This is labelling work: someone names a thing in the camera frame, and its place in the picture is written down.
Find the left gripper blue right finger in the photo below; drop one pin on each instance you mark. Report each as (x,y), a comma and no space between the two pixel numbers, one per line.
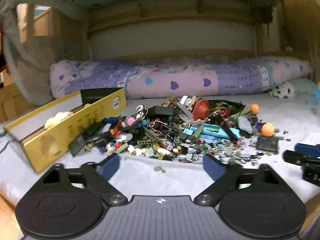
(224,176)

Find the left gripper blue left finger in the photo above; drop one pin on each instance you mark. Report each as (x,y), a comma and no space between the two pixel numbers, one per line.
(97,175)

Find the olive green toy brick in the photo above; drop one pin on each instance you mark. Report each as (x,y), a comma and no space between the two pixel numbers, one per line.
(157,168)

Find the light blue toy plate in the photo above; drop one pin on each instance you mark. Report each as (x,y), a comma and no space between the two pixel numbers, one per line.
(211,131)

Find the grey studded toy panel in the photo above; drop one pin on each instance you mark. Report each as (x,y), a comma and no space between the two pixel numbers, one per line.
(244,124)

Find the near orange ball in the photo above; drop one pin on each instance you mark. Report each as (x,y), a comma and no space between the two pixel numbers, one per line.
(267,129)

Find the orange ball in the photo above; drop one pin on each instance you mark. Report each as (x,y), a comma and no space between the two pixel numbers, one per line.
(267,129)
(254,108)

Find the yellow cardboard box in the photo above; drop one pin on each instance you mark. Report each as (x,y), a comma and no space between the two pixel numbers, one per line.
(41,148)

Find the red dome-shaped toy piece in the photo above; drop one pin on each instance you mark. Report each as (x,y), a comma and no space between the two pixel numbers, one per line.
(201,109)

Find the yellow plush toy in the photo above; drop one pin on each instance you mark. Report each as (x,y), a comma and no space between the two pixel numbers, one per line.
(59,117)

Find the far orange ball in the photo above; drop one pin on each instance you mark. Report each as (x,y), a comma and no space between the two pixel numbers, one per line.
(254,108)

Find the light blue pillow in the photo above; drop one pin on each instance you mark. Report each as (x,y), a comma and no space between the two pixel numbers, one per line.
(303,87)

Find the black-spotted white plush toy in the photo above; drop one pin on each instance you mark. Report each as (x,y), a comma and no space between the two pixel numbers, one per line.
(283,91)

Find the black rectangular block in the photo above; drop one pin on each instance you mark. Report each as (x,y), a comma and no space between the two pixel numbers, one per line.
(160,110)

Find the purple heart-pattern rolled quilt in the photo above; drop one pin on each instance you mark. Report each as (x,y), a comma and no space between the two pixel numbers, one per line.
(199,77)

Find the grey mosquito net curtain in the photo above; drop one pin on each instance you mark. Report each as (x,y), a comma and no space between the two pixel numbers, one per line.
(29,61)

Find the wooden bed frame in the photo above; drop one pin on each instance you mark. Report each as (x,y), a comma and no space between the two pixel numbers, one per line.
(148,31)

